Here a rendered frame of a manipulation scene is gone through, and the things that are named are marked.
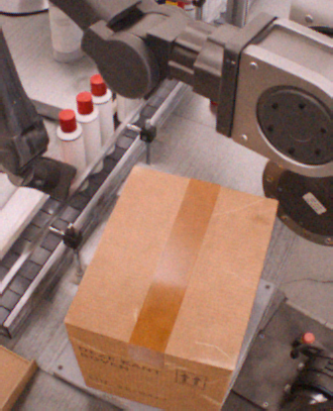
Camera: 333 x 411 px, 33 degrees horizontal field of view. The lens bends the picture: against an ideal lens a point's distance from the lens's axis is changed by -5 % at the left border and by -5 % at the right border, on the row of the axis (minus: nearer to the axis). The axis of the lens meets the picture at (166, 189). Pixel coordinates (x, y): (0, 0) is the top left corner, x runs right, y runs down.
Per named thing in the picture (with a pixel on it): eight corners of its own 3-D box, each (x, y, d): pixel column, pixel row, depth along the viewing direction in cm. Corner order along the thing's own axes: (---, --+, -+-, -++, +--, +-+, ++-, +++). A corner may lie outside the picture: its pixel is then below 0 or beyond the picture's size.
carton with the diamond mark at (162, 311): (138, 256, 115) (134, 163, 94) (255, 285, 111) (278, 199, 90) (84, 386, 96) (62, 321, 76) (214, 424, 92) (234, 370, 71)
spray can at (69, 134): (73, 171, 125) (62, 101, 109) (93, 180, 123) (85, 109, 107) (60, 188, 122) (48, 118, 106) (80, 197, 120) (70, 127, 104)
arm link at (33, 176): (20, 192, 96) (36, 163, 95) (-7, 171, 97) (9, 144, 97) (39, 195, 102) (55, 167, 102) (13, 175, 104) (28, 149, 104)
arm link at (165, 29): (183, 47, 56) (211, 26, 59) (105, 16, 60) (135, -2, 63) (177, 115, 63) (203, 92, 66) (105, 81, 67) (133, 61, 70)
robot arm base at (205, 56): (227, 142, 60) (238, 50, 51) (164, 110, 63) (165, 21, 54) (265, 98, 64) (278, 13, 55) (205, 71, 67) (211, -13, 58)
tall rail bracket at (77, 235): (59, 256, 117) (48, 207, 104) (89, 270, 115) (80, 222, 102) (52, 267, 115) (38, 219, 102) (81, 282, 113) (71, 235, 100)
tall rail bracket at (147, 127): (129, 159, 134) (126, 106, 121) (157, 170, 132) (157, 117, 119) (122, 168, 132) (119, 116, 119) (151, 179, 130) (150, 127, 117)
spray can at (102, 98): (99, 138, 131) (93, 67, 116) (119, 145, 130) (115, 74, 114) (87, 153, 128) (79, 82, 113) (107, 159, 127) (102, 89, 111)
